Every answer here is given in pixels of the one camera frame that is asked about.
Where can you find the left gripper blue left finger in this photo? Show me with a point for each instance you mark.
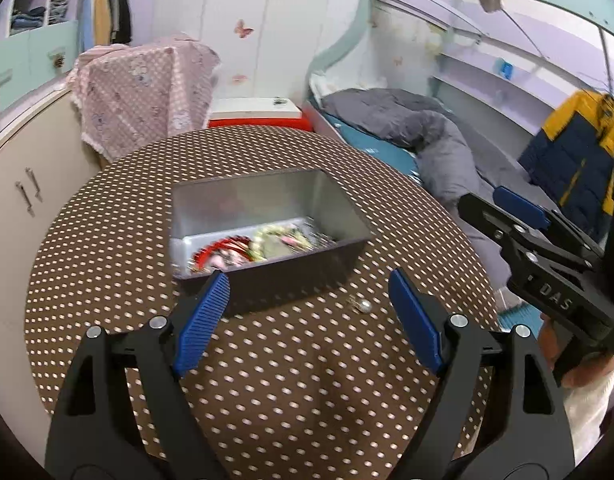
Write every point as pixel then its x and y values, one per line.
pixel 194 320

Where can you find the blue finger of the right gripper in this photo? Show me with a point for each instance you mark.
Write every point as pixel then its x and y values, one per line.
pixel 521 208

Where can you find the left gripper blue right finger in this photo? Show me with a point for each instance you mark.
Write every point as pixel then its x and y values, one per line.
pixel 422 318

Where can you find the yellow navy jacket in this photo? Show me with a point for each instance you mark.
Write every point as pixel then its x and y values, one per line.
pixel 571 159

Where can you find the pearl earring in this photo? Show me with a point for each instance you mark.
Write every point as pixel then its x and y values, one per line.
pixel 360 305

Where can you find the grey duvet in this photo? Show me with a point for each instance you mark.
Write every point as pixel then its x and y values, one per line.
pixel 453 158

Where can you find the brown polka dot tablecloth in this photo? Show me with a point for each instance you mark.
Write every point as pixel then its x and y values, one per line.
pixel 308 389

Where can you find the silver metal tin box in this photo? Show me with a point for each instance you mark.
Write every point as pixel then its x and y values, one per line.
pixel 278 235

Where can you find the teal bed sheet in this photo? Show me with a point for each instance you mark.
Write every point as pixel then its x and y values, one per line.
pixel 393 156

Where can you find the red white storage box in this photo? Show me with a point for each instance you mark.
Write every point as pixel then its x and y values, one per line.
pixel 277 112

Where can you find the cream curved cabinet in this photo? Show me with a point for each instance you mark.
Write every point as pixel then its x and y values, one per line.
pixel 43 163

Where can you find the pink patterned cloth cover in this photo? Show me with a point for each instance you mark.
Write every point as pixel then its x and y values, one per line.
pixel 129 97

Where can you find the white wardrobe doors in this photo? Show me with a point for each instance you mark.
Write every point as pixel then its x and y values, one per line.
pixel 265 46

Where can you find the mint green drawer unit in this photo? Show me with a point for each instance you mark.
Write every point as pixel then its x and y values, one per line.
pixel 30 60

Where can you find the hanging clothes row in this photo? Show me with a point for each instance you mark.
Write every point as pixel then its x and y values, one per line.
pixel 103 22

